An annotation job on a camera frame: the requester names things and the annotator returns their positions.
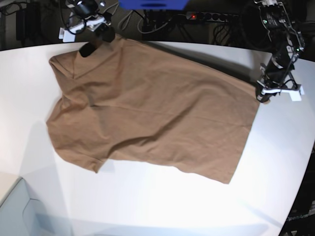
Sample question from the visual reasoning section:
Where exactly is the brown t-shirt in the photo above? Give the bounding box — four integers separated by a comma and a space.
47, 36, 259, 184

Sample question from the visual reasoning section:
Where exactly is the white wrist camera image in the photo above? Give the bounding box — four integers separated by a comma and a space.
289, 89, 305, 102
59, 28, 76, 43

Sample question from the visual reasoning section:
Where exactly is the grey looped cable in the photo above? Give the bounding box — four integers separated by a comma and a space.
103, 4, 153, 34

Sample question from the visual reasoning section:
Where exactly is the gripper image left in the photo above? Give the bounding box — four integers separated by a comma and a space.
65, 12, 116, 58

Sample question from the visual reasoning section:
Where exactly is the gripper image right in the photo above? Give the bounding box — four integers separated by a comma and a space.
255, 62, 304, 103

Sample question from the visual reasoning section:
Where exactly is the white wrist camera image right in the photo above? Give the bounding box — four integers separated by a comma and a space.
289, 89, 305, 102

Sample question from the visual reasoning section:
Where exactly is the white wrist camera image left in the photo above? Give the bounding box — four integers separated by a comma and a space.
59, 28, 76, 43

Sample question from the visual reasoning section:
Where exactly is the grey bin at corner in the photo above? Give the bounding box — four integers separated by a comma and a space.
0, 178, 43, 236

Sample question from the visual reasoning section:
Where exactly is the black power strip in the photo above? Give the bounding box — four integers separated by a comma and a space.
186, 12, 239, 23

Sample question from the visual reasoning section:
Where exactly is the blue plastic box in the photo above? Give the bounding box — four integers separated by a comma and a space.
119, 0, 189, 10

